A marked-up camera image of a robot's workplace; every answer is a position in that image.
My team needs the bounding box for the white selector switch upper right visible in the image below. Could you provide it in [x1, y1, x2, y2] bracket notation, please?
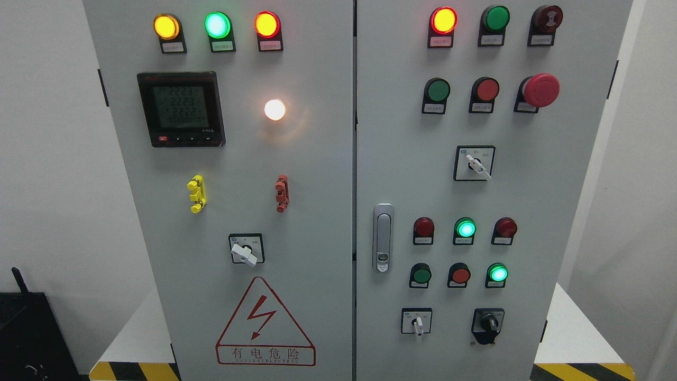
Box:
[454, 146, 496, 182]

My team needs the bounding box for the green indicator light top left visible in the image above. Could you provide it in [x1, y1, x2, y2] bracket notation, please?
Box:
[204, 12, 235, 53]

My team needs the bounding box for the black digital power meter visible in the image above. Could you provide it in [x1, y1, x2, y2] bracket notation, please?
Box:
[137, 71, 225, 148]

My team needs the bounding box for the yellow terminal connector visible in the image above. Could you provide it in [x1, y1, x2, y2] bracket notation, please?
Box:
[187, 175, 206, 214]

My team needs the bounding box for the dark red indicator light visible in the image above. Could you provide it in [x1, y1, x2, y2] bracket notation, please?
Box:
[491, 217, 518, 246]
[413, 217, 435, 246]

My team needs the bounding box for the lit green indicator light middle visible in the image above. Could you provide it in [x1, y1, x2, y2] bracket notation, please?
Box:
[452, 217, 476, 246]

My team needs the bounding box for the yellow indicator light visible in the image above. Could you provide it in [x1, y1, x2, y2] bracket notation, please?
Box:
[154, 14, 188, 54]

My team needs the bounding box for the silver door lock handle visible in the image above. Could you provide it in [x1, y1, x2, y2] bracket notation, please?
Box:
[372, 203, 394, 274]

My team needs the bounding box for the white selector switch bottom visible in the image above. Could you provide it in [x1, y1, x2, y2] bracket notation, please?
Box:
[400, 308, 433, 336]

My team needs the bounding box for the red push button lower middle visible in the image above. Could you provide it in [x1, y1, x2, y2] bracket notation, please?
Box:
[447, 262, 471, 288]

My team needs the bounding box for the white selector switch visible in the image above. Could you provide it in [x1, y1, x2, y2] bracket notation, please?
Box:
[454, 146, 496, 182]
[400, 308, 433, 336]

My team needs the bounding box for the red emergency stop button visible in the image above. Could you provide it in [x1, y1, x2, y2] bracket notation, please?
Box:
[514, 73, 561, 114]

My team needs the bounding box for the red electrical danger warning sign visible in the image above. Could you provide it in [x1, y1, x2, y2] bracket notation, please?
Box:
[215, 276, 315, 366]

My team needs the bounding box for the green push button lower left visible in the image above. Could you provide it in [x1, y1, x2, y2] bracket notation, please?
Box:
[409, 262, 432, 288]

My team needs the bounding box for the lit green push button lower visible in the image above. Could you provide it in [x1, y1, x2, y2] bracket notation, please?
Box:
[484, 262, 509, 288]

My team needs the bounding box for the dark red buzzer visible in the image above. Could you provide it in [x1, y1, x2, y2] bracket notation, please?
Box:
[527, 5, 563, 47]

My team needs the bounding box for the dark red indicator light left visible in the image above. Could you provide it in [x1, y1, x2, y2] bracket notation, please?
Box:
[413, 217, 435, 246]

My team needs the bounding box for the grey right cabinet door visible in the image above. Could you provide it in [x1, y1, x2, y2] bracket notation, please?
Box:
[355, 1, 633, 380]

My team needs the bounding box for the black box with antenna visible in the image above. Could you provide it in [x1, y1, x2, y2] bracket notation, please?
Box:
[1, 267, 80, 380]

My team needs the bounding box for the white platform with hazard stripes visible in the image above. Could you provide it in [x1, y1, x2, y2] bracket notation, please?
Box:
[85, 285, 636, 380]

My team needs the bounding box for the grey left cabinet door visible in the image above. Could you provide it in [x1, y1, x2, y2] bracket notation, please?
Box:
[83, 1, 353, 380]

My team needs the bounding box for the green push button second row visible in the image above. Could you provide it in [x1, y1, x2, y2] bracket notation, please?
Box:
[421, 77, 451, 115]

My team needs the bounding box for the white selector switch left door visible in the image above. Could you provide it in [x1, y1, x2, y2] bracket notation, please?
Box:
[228, 232, 264, 267]

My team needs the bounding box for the red indicator light top left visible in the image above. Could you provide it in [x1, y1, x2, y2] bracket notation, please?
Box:
[254, 11, 283, 52]

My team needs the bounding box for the green push button top right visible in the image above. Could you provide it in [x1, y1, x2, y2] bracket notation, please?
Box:
[477, 5, 510, 47]

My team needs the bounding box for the dark red indicator light right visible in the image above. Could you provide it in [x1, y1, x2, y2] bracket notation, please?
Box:
[491, 217, 518, 246]

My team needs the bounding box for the red terminal connector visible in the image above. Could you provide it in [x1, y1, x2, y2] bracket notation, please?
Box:
[274, 174, 290, 214]

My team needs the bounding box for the red indicator light top right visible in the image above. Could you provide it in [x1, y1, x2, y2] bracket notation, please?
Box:
[427, 6, 458, 49]

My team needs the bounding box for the white glowing indicator light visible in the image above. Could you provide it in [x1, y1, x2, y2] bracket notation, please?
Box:
[264, 98, 286, 121]

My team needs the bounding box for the red push button second row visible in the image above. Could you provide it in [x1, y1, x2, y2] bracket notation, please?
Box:
[469, 76, 500, 114]

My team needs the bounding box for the grey cabinet door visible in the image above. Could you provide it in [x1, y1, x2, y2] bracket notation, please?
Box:
[355, 1, 633, 380]
[83, 1, 353, 380]

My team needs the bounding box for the black knob selector switch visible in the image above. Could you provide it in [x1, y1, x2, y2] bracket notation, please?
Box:
[471, 308, 505, 345]

